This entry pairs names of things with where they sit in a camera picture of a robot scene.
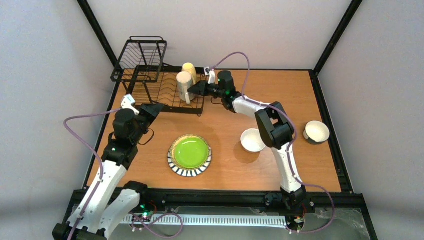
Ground striped plate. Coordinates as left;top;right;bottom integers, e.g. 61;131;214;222
167;134;212;178

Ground black enclosure frame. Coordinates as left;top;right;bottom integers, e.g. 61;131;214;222
61;0;378;240

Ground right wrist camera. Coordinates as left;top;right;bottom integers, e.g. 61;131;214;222
204;67;216;84

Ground white bowl at right edge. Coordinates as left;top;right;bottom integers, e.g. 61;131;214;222
303;120;330;145

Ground green plate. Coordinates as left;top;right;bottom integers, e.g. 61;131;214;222
171;135;210;170

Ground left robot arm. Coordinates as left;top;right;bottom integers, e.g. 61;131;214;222
52;103;164;240

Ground white cable duct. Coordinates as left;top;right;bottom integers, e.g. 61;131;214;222
142;214;287;229

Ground yellow ceramic mug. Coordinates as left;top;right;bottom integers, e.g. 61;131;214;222
182;62;198;85

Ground black wire dish rack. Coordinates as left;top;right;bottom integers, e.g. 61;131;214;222
110;36;205;116

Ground tall patterned ceramic cup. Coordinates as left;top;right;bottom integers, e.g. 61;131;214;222
176;71;195;105

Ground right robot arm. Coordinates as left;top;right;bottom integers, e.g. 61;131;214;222
188;70;307;210

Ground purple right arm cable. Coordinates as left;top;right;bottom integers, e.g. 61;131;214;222
208;51;336;235

